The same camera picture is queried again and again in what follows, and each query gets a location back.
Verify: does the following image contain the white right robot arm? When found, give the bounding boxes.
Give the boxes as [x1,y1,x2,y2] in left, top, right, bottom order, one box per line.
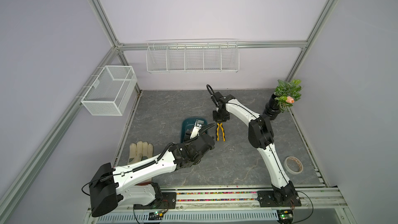
[207,85,299,206]

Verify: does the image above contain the large yellow black pliers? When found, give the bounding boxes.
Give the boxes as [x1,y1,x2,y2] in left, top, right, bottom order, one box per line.
[216,122,226,142]

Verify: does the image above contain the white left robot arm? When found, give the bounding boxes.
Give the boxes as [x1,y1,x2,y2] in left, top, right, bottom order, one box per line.
[88,133,215,217]

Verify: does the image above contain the green plant with pink flower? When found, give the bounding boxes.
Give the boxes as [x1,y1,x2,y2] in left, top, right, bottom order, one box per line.
[274,79,302,113]

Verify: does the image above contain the black vase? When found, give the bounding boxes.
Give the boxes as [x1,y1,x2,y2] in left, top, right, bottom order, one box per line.
[263,94,282,120]

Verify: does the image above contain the white mesh wall basket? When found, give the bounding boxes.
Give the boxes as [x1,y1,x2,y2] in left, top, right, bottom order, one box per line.
[81,65,137,116]

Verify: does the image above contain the white wire wall shelf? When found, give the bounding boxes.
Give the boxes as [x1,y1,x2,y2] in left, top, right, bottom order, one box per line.
[146,39,240,73]

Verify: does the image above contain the roll of tape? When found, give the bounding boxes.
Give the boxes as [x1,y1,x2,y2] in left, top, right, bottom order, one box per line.
[284,156,304,175]

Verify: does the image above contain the teal plastic storage box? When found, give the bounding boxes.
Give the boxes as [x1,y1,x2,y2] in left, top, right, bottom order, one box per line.
[180,117,208,143]

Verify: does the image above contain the beige work glove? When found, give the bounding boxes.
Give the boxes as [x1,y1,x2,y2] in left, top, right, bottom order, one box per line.
[127,141,153,165]

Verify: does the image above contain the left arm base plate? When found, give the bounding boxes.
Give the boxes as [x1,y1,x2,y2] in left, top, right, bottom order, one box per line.
[134,192,177,209]

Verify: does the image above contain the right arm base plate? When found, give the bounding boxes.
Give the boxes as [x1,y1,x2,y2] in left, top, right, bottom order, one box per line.
[257,190,302,207]

